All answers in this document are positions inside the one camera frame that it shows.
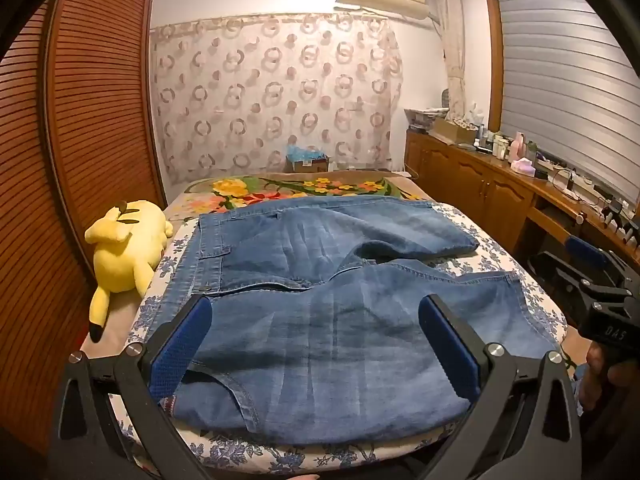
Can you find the blue denim pants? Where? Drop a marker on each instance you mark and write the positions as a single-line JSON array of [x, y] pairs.
[[325, 335]]

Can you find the pink bottle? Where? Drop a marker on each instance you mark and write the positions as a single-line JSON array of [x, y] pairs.
[[517, 147]]

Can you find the wooden louvered wardrobe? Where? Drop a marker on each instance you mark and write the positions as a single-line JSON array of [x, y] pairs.
[[90, 110]]

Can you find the white power strip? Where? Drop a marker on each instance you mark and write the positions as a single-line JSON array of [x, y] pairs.
[[580, 180]]

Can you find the person's right hand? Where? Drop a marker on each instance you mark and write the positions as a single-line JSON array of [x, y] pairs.
[[594, 375]]

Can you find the long wooden cabinet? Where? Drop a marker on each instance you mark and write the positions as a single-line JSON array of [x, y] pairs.
[[465, 175]]

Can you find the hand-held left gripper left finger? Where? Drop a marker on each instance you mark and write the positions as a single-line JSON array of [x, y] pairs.
[[182, 345]]

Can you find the yellow plush toy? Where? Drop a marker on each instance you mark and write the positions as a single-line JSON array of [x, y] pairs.
[[125, 255]]

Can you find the patterned basket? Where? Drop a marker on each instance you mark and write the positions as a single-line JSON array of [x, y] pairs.
[[425, 117]]

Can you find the colourful flower blanket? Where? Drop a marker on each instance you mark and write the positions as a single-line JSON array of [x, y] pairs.
[[235, 187]]

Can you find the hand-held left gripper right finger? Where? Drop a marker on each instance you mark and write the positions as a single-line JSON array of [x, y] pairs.
[[450, 345]]

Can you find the flat cardboard box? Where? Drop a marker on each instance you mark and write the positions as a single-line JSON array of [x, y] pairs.
[[452, 132]]

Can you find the blue plastic bag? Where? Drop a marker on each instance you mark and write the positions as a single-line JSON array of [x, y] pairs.
[[302, 152]]

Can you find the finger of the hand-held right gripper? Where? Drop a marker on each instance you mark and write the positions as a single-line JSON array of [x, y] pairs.
[[557, 275], [585, 248]]

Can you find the pink tissue pack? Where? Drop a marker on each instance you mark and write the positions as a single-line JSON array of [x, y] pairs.
[[522, 166]]

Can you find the grey window blind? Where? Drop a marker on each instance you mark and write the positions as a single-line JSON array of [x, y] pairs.
[[560, 85]]

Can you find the small cardboard box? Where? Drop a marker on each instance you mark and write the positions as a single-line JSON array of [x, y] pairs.
[[312, 166]]

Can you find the beige tied curtain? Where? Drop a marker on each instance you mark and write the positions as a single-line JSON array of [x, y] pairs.
[[452, 50]]

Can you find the blue floral bed sheet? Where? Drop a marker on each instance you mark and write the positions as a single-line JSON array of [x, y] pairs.
[[500, 260]]

